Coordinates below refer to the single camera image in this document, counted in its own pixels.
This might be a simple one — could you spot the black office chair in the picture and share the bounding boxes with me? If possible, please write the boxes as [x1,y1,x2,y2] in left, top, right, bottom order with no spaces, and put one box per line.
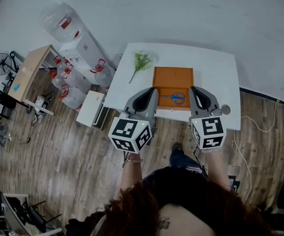
[65,211,107,236]

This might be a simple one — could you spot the person's blue jeans leg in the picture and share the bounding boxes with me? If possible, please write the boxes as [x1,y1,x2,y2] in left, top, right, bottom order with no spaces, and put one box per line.
[168,150,204,173]

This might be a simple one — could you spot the person's left forearm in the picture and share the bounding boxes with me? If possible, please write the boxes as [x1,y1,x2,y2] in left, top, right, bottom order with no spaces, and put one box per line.
[119,152,143,191]

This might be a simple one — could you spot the light wooden desk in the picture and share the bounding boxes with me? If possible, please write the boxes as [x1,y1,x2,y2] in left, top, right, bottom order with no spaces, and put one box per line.
[7,45,59,117]

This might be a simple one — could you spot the white water dispenser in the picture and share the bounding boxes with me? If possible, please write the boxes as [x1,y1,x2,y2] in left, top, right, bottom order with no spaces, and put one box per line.
[59,35,117,85]

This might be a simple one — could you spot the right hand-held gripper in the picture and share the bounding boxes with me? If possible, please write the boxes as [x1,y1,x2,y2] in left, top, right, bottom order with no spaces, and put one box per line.
[189,86,225,150]

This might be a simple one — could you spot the cluster of red-handled water jugs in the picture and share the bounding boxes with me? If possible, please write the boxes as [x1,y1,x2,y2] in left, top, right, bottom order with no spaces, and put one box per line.
[48,55,117,112]

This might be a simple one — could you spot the black floor cable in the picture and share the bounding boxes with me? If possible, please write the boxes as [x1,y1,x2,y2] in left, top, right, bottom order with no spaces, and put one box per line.
[7,131,33,145]

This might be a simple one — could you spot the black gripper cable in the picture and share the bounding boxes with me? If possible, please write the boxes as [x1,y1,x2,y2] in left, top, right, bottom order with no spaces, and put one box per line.
[192,148,209,179]

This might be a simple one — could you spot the green artificial plant sprig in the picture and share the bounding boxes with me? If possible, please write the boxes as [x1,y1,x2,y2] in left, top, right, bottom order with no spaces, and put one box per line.
[128,50,155,84]

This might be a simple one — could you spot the large clear dispenser bottle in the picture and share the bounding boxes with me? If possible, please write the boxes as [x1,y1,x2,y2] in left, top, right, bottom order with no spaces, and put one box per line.
[39,1,82,43]

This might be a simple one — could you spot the orange wooden box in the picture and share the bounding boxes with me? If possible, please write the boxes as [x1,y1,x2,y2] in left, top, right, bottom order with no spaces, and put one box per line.
[152,66,194,112]

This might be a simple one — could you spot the grey desk with white frame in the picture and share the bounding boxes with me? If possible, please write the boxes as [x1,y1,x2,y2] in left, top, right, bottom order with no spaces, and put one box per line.
[1,193,63,236]

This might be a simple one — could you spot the black screen device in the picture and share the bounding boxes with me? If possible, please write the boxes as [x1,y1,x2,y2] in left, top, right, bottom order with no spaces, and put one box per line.
[227,175,241,193]

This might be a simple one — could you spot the black chair seat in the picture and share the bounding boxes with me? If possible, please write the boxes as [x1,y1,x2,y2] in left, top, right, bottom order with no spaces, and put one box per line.
[0,92,17,110]

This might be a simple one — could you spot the person's black top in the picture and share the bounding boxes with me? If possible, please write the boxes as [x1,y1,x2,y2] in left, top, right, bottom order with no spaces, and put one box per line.
[143,166,233,213]

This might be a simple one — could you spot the small white machine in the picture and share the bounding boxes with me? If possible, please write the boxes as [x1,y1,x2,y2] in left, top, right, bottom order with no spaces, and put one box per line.
[34,94,50,115]

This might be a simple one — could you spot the blue-handled scissors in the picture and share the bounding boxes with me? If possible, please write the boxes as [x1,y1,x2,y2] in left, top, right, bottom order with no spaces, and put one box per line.
[159,92,186,105]

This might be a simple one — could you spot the person's right forearm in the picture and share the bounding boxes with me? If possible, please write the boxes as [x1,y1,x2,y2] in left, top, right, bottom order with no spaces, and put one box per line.
[204,148,231,190]

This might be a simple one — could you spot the black standing fan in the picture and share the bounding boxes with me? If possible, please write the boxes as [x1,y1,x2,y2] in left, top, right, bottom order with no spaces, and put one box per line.
[0,53,12,76]

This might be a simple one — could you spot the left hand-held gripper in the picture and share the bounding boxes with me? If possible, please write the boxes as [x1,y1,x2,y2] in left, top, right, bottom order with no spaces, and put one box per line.
[108,87,159,154]

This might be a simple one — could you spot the white floor cable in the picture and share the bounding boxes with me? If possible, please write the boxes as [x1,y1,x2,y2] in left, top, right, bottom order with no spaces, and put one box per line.
[232,101,278,204]

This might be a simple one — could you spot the white table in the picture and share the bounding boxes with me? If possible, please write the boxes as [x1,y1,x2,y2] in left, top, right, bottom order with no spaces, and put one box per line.
[102,42,241,132]

